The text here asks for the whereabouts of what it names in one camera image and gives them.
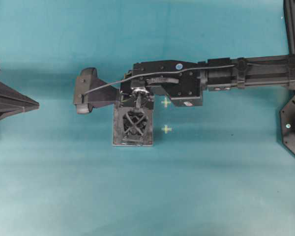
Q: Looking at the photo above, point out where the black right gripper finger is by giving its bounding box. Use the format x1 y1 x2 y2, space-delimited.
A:
121 108 148 146

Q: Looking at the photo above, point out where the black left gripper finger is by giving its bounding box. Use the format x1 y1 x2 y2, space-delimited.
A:
0 82 39 120

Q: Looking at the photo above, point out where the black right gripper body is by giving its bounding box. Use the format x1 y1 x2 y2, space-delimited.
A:
119 60 207 108

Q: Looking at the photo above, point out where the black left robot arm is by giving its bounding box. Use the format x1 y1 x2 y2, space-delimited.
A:
0 82 39 120

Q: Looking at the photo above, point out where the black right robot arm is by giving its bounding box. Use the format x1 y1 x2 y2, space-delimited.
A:
113 54 295 146

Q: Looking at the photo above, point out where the black camera cable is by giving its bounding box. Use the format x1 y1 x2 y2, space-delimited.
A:
81 62 293 98

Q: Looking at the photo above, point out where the grey metal base plate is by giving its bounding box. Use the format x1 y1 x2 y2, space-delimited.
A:
113 105 153 146

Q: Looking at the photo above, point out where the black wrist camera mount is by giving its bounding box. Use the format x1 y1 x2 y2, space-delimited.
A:
73 67 119 115

